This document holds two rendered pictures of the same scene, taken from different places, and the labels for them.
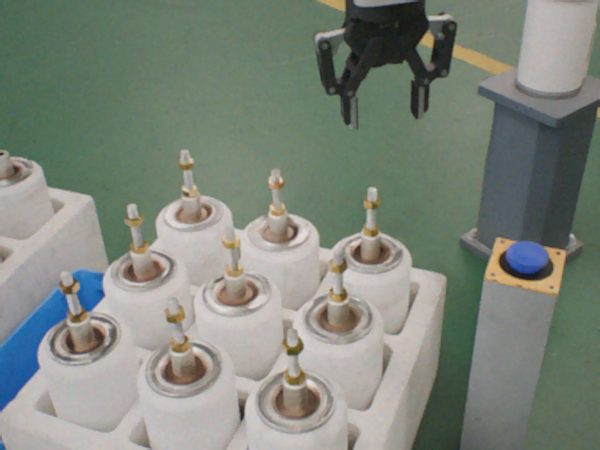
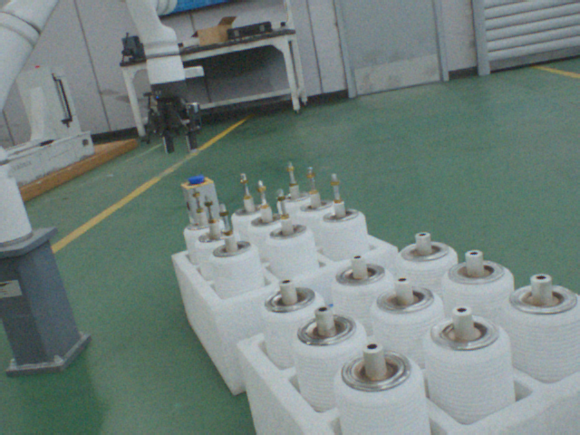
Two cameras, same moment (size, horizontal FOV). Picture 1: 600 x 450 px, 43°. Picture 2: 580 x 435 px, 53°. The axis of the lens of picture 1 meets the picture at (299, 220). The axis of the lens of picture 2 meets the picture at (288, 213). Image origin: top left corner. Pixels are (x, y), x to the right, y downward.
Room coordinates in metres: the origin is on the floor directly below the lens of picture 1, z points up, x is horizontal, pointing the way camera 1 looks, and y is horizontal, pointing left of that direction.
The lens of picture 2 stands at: (1.40, 0.98, 0.60)
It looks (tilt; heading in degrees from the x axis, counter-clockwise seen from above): 16 degrees down; 227
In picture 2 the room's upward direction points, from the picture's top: 11 degrees counter-clockwise
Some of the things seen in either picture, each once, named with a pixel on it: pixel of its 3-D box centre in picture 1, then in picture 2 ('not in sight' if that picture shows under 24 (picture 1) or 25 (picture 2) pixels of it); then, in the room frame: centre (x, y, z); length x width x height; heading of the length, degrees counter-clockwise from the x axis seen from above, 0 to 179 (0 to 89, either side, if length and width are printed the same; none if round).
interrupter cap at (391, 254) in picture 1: (370, 253); (203, 224); (0.69, -0.08, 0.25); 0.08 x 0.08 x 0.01
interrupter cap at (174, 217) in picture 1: (193, 213); (232, 249); (0.78, 0.13, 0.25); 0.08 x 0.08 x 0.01
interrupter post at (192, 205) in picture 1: (192, 205); (230, 243); (0.78, 0.13, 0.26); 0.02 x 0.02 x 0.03
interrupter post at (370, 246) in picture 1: (370, 244); (202, 218); (0.69, -0.08, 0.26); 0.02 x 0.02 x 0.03
